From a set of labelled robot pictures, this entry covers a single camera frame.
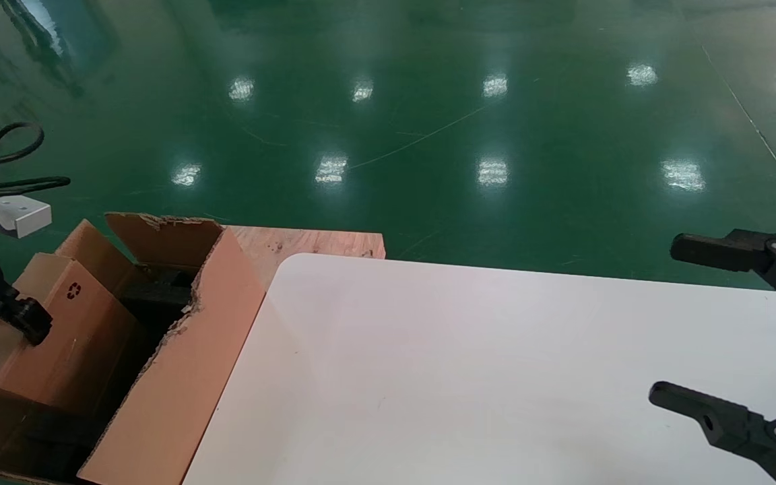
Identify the small cardboard box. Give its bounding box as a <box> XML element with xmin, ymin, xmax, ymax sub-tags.
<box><xmin>0</xmin><ymin>253</ymin><xmax>141</xmax><ymax>416</ymax></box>

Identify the large open cardboard box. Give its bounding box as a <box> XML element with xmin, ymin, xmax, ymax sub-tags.
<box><xmin>0</xmin><ymin>212</ymin><xmax>267</xmax><ymax>485</ymax></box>

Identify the black foam block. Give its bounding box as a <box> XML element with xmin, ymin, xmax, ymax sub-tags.
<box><xmin>121</xmin><ymin>265</ymin><xmax>198</xmax><ymax>321</ymax></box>

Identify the wooden pallet board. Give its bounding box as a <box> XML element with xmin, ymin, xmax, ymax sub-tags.
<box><xmin>226</xmin><ymin>226</ymin><xmax>387</xmax><ymax>290</ymax></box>

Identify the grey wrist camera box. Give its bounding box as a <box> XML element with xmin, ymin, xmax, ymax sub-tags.
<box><xmin>0</xmin><ymin>195</ymin><xmax>53</xmax><ymax>239</ymax></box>

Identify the short black looped cable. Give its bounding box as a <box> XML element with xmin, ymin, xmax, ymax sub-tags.
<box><xmin>0</xmin><ymin>176</ymin><xmax>71</xmax><ymax>198</ymax></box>

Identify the black cable with yellow connector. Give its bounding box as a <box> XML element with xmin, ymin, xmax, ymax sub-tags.
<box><xmin>0</xmin><ymin>123</ymin><xmax>46</xmax><ymax>168</ymax></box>

